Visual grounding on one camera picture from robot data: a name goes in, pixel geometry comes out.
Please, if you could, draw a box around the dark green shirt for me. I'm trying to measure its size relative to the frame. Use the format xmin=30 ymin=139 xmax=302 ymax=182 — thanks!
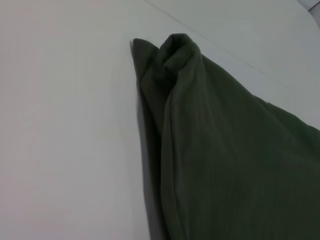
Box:
xmin=131 ymin=33 xmax=320 ymax=240

